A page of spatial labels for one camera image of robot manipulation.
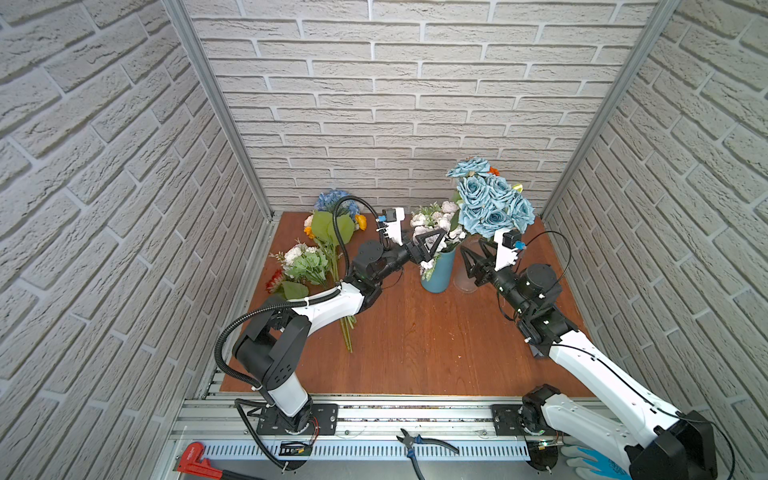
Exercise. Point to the clear ribbed glass vase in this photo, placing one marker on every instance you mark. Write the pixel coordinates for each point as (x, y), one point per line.
(461, 279)

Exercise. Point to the blue hydrangea flower stem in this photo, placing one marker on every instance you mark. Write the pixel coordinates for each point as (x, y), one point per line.
(330, 201)

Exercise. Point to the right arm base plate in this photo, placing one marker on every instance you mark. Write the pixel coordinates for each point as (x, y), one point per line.
(520, 420)

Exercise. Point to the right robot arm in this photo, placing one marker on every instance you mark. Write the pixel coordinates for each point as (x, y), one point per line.
(647, 436)

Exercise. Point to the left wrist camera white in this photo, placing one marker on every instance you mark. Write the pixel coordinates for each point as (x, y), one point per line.
(389, 225)

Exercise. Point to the white pink flower bunch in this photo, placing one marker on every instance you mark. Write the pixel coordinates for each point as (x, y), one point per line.
(304, 263)

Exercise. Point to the aluminium rail frame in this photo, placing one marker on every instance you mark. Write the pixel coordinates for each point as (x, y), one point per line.
(367, 430)

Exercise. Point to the dusty blue flower stem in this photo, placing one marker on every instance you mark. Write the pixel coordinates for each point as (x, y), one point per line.
(487, 202)

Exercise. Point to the red gerbera flower stem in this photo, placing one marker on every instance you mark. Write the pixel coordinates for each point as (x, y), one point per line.
(280, 284)

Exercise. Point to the red clamp tool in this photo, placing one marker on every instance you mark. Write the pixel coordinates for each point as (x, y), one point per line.
(192, 462)

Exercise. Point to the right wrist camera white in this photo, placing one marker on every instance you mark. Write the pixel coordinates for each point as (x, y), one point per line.
(509, 247)

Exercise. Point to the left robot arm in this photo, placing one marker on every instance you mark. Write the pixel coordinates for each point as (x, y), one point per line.
(270, 346)

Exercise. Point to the teal ceramic vase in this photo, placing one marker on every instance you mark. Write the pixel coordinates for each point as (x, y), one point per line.
(437, 279)

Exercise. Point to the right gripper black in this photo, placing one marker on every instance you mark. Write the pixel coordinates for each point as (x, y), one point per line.
(482, 266)

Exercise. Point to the white lilac flower bouquet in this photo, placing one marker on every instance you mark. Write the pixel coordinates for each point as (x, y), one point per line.
(444, 217)

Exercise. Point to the yellow white poppy stem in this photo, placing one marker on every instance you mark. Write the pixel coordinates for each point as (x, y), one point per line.
(333, 240)

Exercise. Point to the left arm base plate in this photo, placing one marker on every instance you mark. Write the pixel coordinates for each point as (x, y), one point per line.
(322, 417)

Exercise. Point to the blue work glove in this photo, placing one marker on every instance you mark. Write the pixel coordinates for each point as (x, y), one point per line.
(591, 465)

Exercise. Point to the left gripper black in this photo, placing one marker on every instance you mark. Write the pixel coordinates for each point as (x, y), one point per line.
(414, 251)

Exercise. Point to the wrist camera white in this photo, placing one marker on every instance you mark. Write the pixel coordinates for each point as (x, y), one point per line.
(389, 225)
(509, 247)

